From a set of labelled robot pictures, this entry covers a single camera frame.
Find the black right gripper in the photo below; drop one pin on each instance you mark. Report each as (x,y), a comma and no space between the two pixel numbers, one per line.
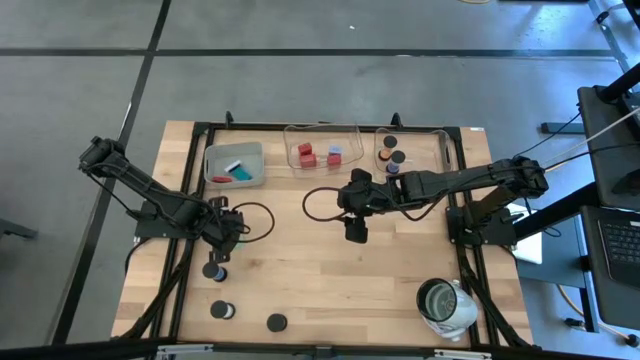
(362,197)

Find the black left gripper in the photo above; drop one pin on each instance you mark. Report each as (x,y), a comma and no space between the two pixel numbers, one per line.
(225,227)

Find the blue sand black hourglass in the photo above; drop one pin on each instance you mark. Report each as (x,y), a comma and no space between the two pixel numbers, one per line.
(211,270)

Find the red plastic block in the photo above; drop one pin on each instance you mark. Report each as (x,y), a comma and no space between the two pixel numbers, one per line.
(308,160)
(305,149)
(334,160)

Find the purple sand hourglass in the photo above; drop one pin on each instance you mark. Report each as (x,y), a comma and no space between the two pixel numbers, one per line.
(397,157)

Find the lavender plastic block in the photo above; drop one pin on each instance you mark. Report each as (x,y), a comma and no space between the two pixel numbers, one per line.
(335,149)

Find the blue digital timer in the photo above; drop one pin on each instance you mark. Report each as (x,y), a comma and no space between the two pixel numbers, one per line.
(242,174)

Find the white digital timer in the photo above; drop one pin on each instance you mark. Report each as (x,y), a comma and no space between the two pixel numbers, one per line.
(232,166)

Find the orange sand hourglass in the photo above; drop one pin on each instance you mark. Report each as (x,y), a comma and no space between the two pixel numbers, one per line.
(389,141)

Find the white sand black hourglass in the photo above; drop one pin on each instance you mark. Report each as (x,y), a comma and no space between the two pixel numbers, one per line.
(219,309)

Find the black capped hourglass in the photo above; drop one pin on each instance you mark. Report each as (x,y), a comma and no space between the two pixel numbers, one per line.
(277,323)

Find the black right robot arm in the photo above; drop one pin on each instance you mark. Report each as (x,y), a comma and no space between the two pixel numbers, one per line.
(450,182)

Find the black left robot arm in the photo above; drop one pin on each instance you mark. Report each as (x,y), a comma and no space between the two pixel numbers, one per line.
(150,192)

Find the clear plastic bin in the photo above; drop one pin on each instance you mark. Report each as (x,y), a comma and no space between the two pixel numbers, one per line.
(430,150)
(320,137)

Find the grey plastic bin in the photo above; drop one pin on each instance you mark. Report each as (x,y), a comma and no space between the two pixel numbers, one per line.
(250,152)

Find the white flat box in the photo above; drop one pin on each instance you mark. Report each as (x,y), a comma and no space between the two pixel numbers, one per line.
(530,250)

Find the black slanted stand bar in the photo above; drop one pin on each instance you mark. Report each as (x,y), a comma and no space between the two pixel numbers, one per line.
(555,214)

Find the black overhead rig beam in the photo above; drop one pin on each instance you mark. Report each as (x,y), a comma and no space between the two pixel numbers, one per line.
(75,354)

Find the dark desk foot bar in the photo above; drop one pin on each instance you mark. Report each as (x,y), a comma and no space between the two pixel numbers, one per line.
(560,128)

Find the grey furniture foot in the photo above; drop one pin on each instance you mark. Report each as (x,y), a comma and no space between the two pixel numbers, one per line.
(15,229)

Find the dark grey desk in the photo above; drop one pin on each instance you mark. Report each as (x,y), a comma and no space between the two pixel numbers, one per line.
(600,150)

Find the black laptop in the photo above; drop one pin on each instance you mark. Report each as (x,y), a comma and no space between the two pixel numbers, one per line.
(620,245)

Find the black computer mouse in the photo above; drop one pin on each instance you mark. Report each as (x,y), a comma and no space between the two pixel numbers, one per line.
(627,182)

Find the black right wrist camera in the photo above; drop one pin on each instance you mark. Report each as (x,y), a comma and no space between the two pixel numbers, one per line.
(356,231)

